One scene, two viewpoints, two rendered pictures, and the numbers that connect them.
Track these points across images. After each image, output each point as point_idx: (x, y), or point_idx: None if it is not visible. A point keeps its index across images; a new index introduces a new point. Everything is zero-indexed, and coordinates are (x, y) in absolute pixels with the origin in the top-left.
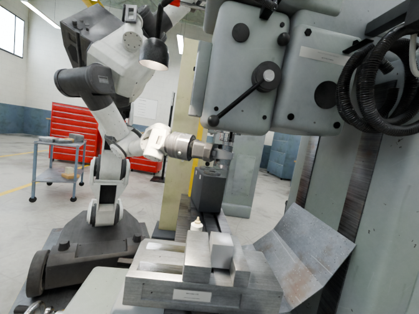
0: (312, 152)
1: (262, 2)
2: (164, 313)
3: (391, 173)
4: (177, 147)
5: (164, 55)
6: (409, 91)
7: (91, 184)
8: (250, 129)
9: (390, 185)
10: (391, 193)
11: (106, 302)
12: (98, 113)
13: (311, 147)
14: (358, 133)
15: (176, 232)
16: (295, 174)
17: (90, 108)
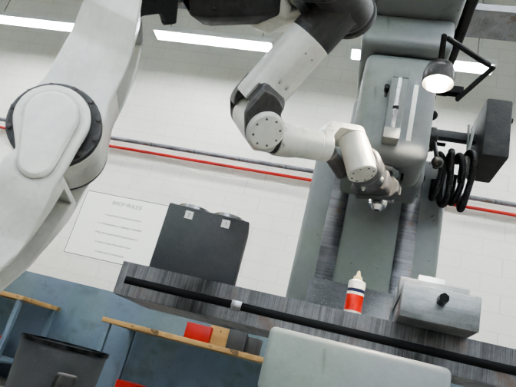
0: (339, 216)
1: (464, 94)
2: (472, 339)
3: (430, 239)
4: (383, 171)
5: (446, 84)
6: (442, 185)
7: (61, 177)
8: (418, 178)
9: (430, 247)
10: (431, 253)
11: None
12: (323, 57)
13: (335, 210)
14: (397, 206)
15: (312, 303)
16: (305, 241)
17: (327, 42)
